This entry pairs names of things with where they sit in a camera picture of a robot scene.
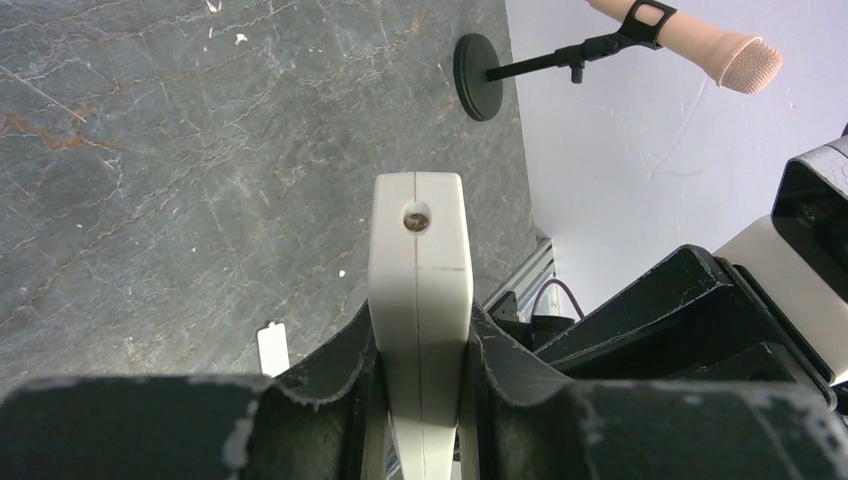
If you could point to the beige microphone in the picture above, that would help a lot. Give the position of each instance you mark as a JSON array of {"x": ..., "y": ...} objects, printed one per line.
[{"x": 735, "y": 61}]

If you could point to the white remote control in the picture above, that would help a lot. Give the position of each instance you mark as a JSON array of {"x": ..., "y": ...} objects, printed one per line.
[{"x": 419, "y": 295}]

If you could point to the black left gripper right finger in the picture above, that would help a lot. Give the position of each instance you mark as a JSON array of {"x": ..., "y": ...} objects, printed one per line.
[{"x": 522, "y": 419}]

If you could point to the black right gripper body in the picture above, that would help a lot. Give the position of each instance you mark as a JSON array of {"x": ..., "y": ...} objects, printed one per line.
[{"x": 693, "y": 316}]

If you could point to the black microphone stand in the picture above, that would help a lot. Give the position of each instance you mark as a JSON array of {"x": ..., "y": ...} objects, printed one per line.
[{"x": 478, "y": 74}]

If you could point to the white battery cover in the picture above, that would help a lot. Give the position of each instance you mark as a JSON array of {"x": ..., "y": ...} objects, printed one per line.
[{"x": 273, "y": 349}]

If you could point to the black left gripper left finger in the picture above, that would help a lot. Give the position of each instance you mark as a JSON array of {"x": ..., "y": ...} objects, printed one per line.
[{"x": 317, "y": 420}]

